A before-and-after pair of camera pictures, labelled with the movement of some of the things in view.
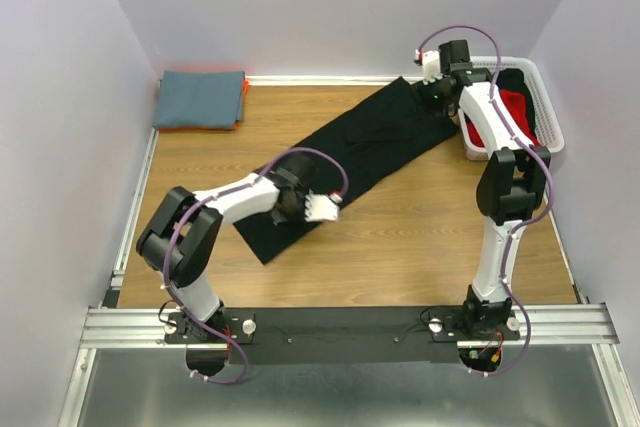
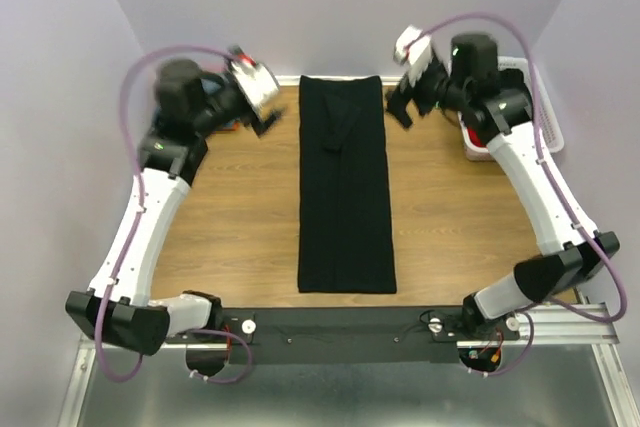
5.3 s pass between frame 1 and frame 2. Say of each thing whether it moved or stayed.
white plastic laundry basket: stayed
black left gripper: moved
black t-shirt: moved
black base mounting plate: stayed
